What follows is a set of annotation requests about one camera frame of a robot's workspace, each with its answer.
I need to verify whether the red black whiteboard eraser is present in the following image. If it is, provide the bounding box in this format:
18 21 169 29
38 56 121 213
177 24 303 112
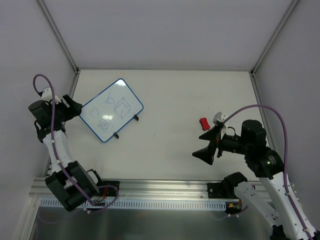
199 117 211 131

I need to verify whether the blue framed whiteboard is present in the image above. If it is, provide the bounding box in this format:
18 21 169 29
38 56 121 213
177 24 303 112
80 78 144 143

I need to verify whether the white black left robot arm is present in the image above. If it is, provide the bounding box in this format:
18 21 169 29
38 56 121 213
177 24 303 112
28 90 104 212

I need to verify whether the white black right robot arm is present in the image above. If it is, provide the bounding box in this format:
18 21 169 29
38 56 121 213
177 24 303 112
192 120 320 240

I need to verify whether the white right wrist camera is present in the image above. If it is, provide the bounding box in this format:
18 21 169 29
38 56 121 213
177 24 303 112
212 112 229 134

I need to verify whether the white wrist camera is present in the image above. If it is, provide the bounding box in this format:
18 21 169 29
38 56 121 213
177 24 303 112
39 87 62 104
212 112 229 134

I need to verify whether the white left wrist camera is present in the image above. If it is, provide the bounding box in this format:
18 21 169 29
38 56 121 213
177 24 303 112
39 87 62 104

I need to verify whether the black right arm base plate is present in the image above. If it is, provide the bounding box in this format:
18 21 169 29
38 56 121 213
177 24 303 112
206 182 237 199

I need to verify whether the left aluminium frame post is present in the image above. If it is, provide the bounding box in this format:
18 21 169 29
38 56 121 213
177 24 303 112
35 0 79 74

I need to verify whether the aluminium frame post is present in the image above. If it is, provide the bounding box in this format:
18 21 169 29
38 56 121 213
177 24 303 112
250 0 301 75
35 0 79 74

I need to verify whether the right aluminium frame post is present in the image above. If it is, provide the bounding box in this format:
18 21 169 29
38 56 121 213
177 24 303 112
250 0 301 75

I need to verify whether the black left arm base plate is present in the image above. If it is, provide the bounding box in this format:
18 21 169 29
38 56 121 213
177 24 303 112
97 180 120 198

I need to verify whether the aluminium mounting rail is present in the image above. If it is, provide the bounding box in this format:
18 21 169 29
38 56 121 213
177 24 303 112
28 176 296 200

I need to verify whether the white slotted cable duct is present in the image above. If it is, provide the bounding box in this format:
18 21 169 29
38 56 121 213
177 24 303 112
40 198 227 211

